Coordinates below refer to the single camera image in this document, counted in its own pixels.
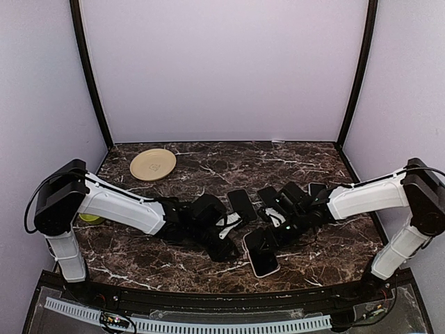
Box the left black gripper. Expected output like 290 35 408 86
187 223 241 263

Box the pink silicone phone case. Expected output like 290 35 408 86
242 230 281 278

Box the smartphone with silver edge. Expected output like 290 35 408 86
227 189 257 222

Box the light blue phone case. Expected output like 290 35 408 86
308 182 327 198

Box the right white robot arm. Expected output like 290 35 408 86
255 158 444 302

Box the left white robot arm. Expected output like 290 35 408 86
24 159 241 303

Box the dark smartphone on table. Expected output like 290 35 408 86
257 186 278 211

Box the beige round plate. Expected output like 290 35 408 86
129 149 177 182

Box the yellow green bowl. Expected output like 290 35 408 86
79 214 104 225

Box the small circuit board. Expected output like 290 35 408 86
99 312 130 328

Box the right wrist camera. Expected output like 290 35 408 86
258 207 286 228

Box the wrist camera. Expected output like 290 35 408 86
216 212 247 240
258 207 286 228

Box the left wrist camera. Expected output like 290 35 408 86
216 212 247 240

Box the white slotted cable duct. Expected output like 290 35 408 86
44 297 332 333

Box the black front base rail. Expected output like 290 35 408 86
38 267 411 316

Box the left black frame post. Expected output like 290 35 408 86
69 0 114 150

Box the black frame post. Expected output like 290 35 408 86
69 0 114 150
336 0 378 150

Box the right black frame post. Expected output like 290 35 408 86
336 0 378 150

